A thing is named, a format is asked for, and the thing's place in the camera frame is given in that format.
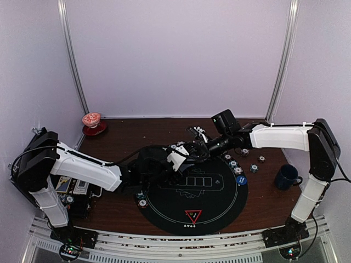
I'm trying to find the green chip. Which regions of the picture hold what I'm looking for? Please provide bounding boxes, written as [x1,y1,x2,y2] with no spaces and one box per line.
[136,193,145,199]
[229,160,237,168]

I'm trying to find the blue white chip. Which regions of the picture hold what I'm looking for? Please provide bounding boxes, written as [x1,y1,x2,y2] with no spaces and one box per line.
[233,167,243,175]

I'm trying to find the blue round blind button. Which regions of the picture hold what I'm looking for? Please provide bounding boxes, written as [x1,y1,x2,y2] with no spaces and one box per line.
[236,175,247,185]

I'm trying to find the red triangle marker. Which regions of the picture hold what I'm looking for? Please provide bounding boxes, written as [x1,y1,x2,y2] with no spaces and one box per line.
[185,210,202,224]

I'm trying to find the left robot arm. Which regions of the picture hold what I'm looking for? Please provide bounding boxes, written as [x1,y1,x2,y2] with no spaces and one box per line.
[10,130,190,243]

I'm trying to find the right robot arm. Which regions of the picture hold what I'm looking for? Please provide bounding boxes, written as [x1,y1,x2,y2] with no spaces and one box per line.
[186,109,342,242]

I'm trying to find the black white chip stack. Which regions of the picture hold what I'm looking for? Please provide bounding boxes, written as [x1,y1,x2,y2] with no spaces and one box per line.
[240,148,250,157]

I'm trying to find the round black poker mat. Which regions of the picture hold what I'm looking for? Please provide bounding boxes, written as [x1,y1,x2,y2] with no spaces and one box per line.
[134,153,248,236]

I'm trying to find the red white chip stack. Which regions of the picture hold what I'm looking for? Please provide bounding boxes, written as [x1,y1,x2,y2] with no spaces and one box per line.
[258,156,266,163]

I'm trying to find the card deck in case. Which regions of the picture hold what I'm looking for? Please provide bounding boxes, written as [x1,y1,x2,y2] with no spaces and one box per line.
[55,176,72,194]
[73,180,89,195]

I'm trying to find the red patterned bowl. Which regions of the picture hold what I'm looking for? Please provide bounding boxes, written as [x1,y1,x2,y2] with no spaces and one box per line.
[82,112,101,128]

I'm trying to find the black poker chip case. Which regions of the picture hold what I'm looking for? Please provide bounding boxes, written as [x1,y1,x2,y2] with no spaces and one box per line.
[26,127,102,220]

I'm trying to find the dark blue mug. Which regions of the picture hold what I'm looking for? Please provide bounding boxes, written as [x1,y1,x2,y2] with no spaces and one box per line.
[274,164,303,191]

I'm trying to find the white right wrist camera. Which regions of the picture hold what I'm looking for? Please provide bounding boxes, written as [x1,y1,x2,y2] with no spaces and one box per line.
[186,126,208,143]

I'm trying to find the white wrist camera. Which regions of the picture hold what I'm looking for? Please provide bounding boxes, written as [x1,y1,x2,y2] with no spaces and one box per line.
[186,126,208,143]
[166,145,189,171]

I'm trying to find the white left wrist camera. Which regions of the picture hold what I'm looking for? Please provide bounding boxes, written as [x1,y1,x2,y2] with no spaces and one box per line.
[166,145,189,171]

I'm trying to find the front aluminium rail base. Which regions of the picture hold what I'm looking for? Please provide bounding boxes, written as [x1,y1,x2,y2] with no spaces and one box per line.
[24,215,330,263]

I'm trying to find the right aluminium frame post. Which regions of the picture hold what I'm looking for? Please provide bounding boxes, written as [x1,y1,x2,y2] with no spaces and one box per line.
[265,0,300,122]

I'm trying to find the aluminium frame post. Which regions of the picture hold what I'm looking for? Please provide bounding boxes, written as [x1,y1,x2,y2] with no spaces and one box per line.
[265,0,300,122]
[58,0,89,114]

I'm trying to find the left aluminium frame post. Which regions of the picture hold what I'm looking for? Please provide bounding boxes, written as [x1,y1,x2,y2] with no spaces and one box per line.
[58,0,89,114]

